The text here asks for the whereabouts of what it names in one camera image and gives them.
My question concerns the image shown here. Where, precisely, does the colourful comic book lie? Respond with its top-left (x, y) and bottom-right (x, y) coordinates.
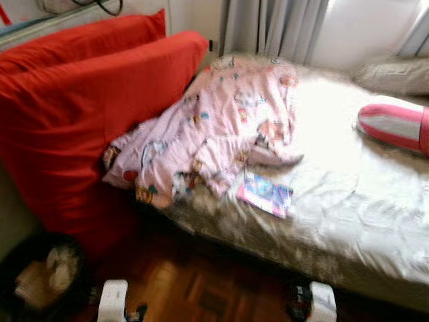
top-left (236, 171), bottom-right (294, 219)

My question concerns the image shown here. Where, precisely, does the beige floral pillow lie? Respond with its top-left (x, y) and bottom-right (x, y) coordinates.
top-left (353, 59), bottom-right (429, 97)

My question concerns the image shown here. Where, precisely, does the crumpled white paper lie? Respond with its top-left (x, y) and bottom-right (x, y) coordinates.
top-left (47, 246), bottom-right (80, 292)

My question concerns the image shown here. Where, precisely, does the bed with beige floral sheet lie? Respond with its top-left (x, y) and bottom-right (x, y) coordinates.
top-left (161, 57), bottom-right (429, 313)

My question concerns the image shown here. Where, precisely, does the brown cardboard piece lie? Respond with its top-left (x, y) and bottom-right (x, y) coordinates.
top-left (15, 262), bottom-right (54, 308)

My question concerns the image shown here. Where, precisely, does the black waste bin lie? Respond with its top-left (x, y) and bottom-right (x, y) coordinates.
top-left (0, 233), bottom-right (91, 322)

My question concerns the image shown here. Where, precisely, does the thick red cushion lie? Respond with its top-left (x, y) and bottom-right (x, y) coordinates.
top-left (0, 30), bottom-right (210, 259)

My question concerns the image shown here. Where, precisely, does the red white striped bolster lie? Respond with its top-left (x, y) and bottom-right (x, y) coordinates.
top-left (357, 103), bottom-right (429, 156)

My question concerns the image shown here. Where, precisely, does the pink cartoon print blanket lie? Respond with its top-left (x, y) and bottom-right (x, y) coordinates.
top-left (102, 55), bottom-right (306, 209)

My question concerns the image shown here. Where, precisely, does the grey curtain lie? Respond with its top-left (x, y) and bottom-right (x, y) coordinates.
top-left (395, 0), bottom-right (429, 58)
top-left (221, 0), bottom-right (329, 64)

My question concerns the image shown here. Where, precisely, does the thin red cushion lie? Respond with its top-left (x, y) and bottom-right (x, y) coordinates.
top-left (0, 9), bottom-right (167, 76)

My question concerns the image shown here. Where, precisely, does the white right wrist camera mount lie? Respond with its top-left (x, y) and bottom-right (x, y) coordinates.
top-left (308, 282), bottom-right (338, 322)

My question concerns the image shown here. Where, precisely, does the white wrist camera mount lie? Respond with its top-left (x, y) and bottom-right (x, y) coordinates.
top-left (98, 280), bottom-right (129, 322)
top-left (308, 282), bottom-right (338, 322)

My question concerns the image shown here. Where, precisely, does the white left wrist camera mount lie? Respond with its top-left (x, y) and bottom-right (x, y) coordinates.
top-left (98, 280), bottom-right (129, 322)

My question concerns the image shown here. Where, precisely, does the white bag with black strap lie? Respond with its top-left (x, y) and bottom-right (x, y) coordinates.
top-left (40, 0), bottom-right (123, 15)

